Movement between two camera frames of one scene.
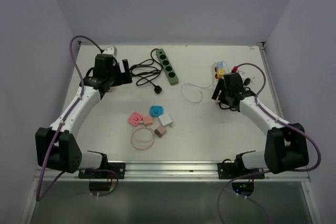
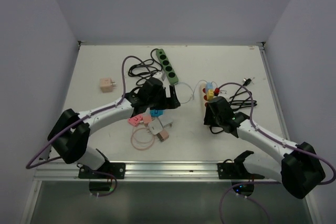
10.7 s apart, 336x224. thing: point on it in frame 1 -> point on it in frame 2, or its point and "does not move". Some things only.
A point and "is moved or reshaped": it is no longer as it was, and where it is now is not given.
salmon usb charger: (147, 120) does not move
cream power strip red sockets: (215, 80) -> (203, 99)
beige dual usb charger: (160, 131) -> (163, 135)
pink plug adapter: (135, 118) does not move
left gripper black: (123, 77) -> (171, 102)
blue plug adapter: (156, 110) does not move
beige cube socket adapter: (166, 119) is moved or reshaped
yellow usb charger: (220, 73) -> (210, 95)
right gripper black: (219, 87) -> (208, 120)
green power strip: (166, 67) does not move
